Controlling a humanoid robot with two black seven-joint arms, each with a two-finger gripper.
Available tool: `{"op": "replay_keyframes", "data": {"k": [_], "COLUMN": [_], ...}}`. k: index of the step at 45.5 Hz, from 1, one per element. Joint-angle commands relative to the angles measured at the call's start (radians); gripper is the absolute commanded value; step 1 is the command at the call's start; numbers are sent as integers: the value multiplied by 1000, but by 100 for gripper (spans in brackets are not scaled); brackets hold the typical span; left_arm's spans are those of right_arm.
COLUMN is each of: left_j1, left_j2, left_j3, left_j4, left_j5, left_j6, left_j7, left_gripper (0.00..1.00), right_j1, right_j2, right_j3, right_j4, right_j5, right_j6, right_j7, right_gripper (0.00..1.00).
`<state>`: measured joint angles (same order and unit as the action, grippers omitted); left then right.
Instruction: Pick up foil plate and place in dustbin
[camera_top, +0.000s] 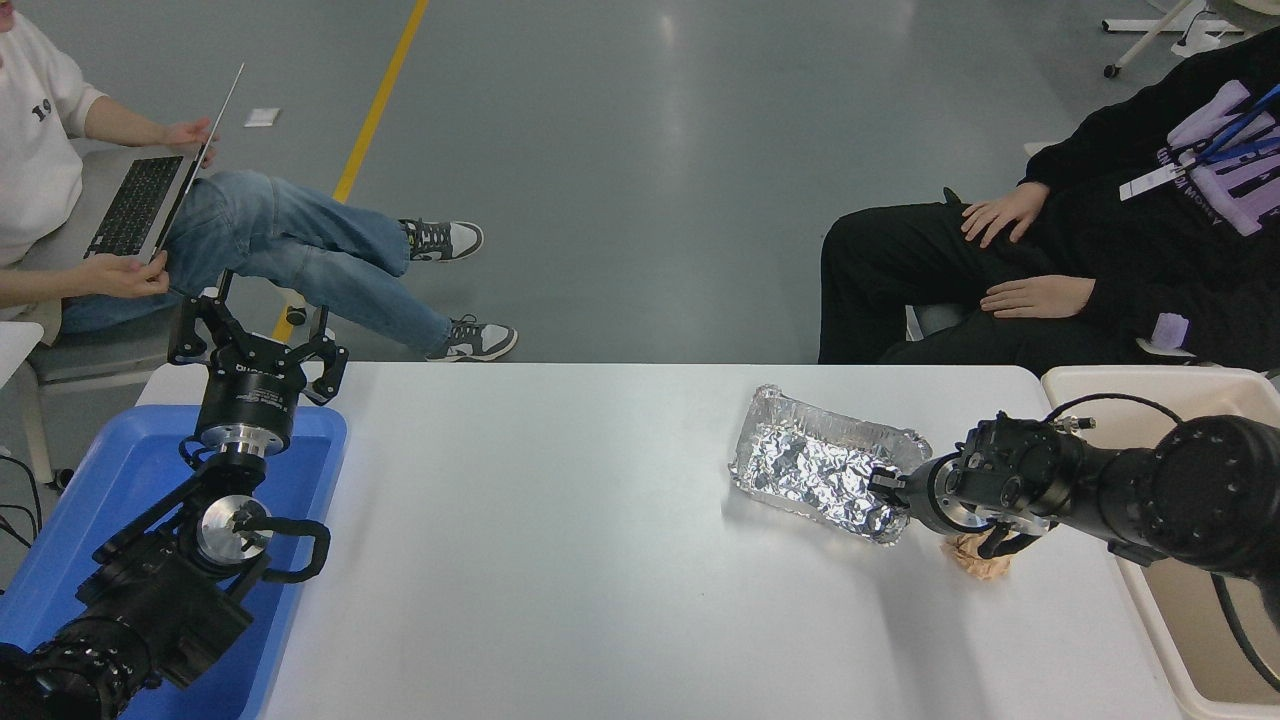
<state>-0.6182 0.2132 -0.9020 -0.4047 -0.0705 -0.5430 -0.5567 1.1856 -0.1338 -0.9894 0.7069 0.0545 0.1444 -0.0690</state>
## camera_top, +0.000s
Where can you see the bin-side person's left hand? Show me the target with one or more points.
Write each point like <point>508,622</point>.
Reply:
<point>1040,297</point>

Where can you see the small white side table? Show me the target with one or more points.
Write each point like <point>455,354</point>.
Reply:
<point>15,345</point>

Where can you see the foil tray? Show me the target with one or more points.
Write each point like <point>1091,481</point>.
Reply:
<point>810,460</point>

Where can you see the white wheeled stand base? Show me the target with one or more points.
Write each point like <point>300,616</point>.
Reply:
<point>1150,35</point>

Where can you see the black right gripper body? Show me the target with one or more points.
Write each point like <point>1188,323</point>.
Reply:
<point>925,492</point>

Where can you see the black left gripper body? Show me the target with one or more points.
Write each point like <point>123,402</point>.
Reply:
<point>250,395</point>

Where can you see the large pale bin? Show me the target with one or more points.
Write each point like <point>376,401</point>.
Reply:
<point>1170,610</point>

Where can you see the person beside bin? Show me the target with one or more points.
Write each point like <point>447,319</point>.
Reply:
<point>1150,250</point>

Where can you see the laptop person's right hand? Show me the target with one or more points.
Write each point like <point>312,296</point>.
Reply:
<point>130,277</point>

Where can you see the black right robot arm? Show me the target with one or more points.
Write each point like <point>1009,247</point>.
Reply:
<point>1180,490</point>

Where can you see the bin-side person's right hand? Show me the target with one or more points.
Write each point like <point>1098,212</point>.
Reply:
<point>1010,215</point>

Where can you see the blue plastic tray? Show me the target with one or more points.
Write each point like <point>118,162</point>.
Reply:
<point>120,470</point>

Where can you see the silver laptop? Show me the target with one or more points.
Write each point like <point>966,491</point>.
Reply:
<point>140,200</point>

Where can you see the white chair grey seat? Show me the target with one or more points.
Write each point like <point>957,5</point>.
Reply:
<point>100,355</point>

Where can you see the person with laptop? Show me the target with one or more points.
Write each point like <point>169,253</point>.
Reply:
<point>290,235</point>

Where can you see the laptop person's left hand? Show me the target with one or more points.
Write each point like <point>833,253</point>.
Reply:
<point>195,135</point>

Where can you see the white paper scrap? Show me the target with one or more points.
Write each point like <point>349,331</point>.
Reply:
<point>263,117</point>

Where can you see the crumpled tan paper ball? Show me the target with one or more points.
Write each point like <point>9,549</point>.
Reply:
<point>975,565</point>

